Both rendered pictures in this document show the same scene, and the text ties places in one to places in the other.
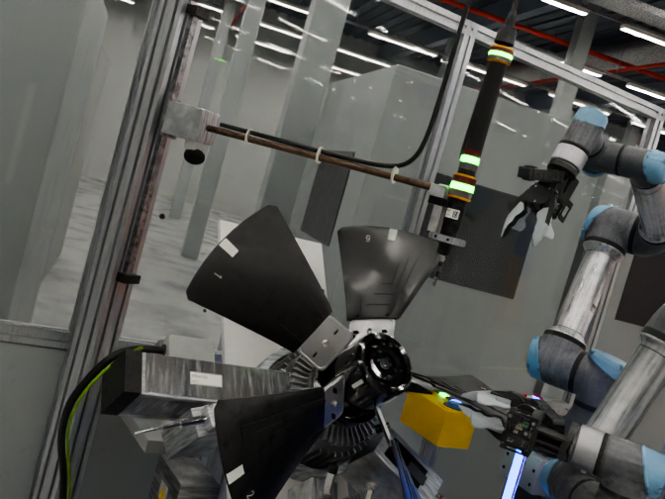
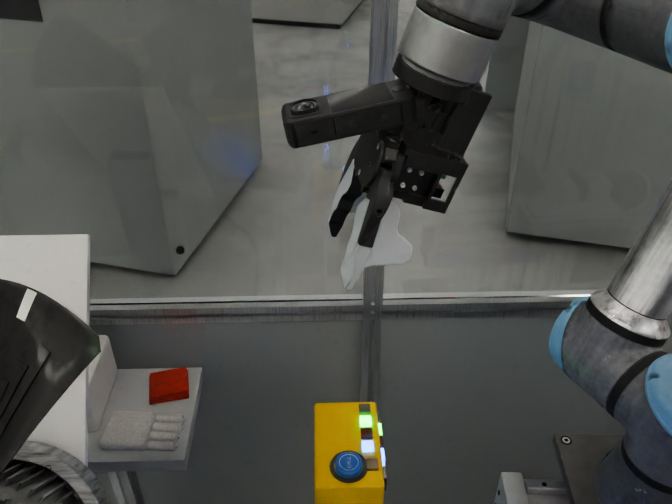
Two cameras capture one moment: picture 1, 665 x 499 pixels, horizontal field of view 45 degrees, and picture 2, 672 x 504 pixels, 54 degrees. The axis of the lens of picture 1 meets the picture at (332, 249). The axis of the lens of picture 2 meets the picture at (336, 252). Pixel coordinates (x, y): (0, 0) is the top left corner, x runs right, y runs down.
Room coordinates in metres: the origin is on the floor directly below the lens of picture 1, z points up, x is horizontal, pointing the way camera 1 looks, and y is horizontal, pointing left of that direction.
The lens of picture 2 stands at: (1.35, -0.65, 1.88)
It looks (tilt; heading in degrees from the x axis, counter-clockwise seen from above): 35 degrees down; 29
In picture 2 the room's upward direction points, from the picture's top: straight up
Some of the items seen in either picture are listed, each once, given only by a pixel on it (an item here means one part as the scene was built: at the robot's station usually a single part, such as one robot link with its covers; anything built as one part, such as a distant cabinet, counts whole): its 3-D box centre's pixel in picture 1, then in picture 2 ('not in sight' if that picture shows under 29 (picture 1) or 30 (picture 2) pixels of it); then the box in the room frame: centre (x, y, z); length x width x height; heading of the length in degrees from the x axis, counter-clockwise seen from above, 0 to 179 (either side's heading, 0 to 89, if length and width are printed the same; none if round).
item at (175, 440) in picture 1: (202, 430); not in sight; (1.36, 0.13, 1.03); 0.15 x 0.10 x 0.14; 31
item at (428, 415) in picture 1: (437, 420); (347, 462); (1.92, -0.36, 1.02); 0.16 x 0.10 x 0.11; 31
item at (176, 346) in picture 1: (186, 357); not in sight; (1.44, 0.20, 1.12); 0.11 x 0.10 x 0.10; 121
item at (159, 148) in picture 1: (162, 147); not in sight; (1.76, 0.42, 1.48); 0.05 x 0.03 x 0.62; 156
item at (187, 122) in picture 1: (188, 123); not in sight; (1.74, 0.37, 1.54); 0.10 x 0.07 x 0.08; 66
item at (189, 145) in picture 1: (195, 152); not in sight; (1.72, 0.34, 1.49); 0.05 x 0.04 x 0.05; 66
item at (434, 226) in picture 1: (448, 215); not in sight; (1.48, -0.19, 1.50); 0.09 x 0.07 x 0.10; 66
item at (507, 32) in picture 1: (477, 134); not in sight; (1.48, -0.20, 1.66); 0.04 x 0.04 x 0.46
